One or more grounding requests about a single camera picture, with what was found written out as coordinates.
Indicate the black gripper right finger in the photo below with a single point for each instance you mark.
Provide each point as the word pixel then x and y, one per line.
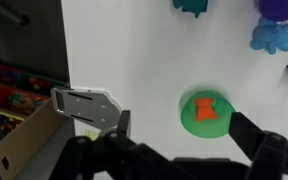
pixel 250 136

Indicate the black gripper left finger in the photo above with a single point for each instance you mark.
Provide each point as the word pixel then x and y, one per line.
pixel 117 150

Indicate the teal animal toy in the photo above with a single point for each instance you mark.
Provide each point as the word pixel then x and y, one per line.
pixel 190 5

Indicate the orange toy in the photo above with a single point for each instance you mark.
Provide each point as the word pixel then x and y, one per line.
pixel 205 110

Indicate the light blue animal toy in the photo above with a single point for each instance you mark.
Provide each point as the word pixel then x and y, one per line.
pixel 272 35

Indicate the purple toy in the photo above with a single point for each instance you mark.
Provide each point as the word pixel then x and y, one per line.
pixel 280 8

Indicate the green round plate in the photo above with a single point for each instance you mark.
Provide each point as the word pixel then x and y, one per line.
pixel 214 128

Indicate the silver metal mounting plate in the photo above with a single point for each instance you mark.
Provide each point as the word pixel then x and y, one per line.
pixel 90 108

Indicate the brown cardboard box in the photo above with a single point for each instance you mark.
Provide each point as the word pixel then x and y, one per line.
pixel 27 133

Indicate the black pole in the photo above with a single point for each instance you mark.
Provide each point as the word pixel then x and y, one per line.
pixel 7 13

